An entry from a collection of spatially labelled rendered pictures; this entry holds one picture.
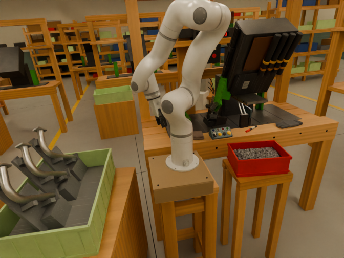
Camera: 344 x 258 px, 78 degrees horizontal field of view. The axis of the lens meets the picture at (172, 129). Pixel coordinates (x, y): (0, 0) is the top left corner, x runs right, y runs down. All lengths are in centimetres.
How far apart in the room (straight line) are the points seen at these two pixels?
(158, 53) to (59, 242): 88
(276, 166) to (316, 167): 83
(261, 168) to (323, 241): 108
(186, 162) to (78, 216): 58
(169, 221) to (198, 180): 31
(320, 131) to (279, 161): 69
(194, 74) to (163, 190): 56
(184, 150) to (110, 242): 54
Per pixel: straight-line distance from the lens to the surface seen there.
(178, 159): 114
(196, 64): 94
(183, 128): 105
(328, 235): 235
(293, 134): 183
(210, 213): 130
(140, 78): 104
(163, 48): 102
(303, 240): 222
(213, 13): 84
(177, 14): 97
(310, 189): 231
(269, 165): 137
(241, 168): 132
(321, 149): 210
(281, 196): 155
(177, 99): 96
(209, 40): 96
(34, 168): 115
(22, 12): 1216
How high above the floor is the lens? 161
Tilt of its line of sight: 24 degrees down
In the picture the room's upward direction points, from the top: 4 degrees counter-clockwise
